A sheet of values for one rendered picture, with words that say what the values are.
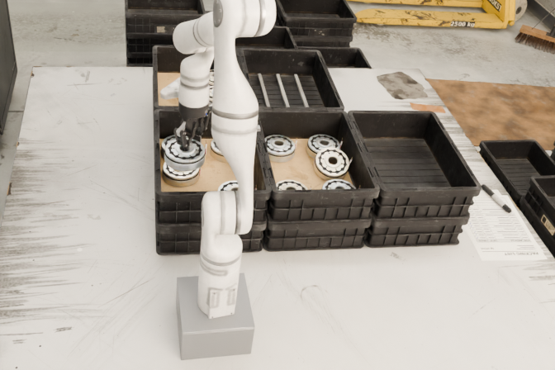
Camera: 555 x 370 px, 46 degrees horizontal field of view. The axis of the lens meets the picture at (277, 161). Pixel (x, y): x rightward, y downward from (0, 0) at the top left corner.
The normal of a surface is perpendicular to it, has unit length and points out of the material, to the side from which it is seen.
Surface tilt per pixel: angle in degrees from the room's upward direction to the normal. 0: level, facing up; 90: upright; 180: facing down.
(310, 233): 90
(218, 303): 90
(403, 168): 0
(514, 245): 0
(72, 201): 0
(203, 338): 90
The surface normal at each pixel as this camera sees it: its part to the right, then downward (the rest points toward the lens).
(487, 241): 0.11, -0.79
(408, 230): 0.16, 0.61
